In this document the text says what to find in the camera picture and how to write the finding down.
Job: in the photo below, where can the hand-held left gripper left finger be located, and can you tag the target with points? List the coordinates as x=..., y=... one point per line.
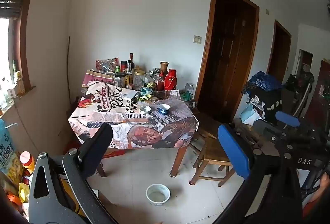
x=95, y=146

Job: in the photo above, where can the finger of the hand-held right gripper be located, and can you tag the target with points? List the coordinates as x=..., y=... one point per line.
x=287, y=119
x=268, y=131

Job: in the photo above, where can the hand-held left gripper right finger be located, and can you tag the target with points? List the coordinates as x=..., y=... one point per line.
x=232, y=149

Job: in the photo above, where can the silver round tin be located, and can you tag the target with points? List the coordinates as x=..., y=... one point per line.
x=145, y=109

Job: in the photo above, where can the white box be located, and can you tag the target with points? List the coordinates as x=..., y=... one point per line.
x=131, y=95

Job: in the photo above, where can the yellow green wrapper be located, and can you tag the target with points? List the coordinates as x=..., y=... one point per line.
x=144, y=97

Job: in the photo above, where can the teal wrapper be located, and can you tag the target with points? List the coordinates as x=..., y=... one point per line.
x=146, y=90

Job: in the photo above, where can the blue and white cup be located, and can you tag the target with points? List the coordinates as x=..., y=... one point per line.
x=164, y=109

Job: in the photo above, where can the white plastic bowl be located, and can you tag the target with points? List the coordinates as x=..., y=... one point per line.
x=158, y=194

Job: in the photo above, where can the person's right hand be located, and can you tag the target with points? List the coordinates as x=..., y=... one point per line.
x=325, y=179

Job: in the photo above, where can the wooden stool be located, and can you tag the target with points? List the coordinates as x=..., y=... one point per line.
x=214, y=151

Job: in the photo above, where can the white curved rod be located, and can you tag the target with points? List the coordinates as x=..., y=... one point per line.
x=301, y=100

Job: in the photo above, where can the light blue bag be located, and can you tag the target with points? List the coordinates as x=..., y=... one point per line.
x=248, y=115

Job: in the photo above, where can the dark red cabinet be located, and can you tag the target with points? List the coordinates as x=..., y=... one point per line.
x=321, y=95

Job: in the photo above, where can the table with printed tablecloth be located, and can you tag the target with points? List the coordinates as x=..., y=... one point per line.
x=116, y=110

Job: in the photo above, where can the person's orange garment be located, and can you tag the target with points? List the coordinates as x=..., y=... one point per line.
x=317, y=203

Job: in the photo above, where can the blue patterned cloth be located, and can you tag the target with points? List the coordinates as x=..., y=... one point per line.
x=265, y=82

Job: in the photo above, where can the dark round jar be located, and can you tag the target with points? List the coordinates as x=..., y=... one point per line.
x=192, y=104

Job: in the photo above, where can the dark wooden door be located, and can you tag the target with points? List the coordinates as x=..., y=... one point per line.
x=279, y=51
x=224, y=59

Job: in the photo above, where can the green mesh bag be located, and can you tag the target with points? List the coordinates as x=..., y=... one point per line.
x=187, y=96

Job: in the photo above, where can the orange white lid canister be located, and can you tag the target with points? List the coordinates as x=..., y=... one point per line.
x=27, y=160

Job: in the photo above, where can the black lid plastic jar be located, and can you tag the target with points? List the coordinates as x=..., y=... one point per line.
x=120, y=79

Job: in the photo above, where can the clear glass jar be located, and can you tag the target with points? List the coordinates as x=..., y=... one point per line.
x=189, y=88

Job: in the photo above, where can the clear liquor bottle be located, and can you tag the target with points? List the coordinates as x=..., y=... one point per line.
x=128, y=75

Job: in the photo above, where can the gold lid glass jar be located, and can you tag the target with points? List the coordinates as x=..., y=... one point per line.
x=139, y=79

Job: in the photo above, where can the red snack bag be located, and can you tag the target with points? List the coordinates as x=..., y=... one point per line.
x=107, y=64

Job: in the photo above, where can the yellow plastic bag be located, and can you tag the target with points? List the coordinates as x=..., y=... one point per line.
x=24, y=191

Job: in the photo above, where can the thin wooden stick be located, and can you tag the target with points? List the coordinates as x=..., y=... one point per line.
x=69, y=66

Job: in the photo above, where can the red black canister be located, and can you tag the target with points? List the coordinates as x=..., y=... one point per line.
x=124, y=65

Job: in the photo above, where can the blue yellow printed bag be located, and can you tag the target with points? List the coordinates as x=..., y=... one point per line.
x=9, y=151

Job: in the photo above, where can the dark wine bottle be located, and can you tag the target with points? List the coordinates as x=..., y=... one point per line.
x=131, y=61

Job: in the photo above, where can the red bottle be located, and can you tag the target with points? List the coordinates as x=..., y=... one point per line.
x=160, y=81

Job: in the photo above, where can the red thermos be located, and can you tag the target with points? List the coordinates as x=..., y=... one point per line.
x=170, y=79

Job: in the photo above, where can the silver foil wrap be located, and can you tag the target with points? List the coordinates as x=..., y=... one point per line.
x=154, y=71

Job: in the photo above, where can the yellow label bottle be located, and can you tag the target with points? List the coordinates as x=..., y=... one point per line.
x=20, y=83

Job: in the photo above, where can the brown ceramic vase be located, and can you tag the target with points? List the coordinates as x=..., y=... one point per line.
x=164, y=66

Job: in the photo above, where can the green glass bottle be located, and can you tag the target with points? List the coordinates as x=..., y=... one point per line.
x=15, y=65

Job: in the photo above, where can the white door frame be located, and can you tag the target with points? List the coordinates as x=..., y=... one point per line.
x=296, y=64

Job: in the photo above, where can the beige wall switch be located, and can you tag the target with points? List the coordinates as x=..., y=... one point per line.
x=197, y=39

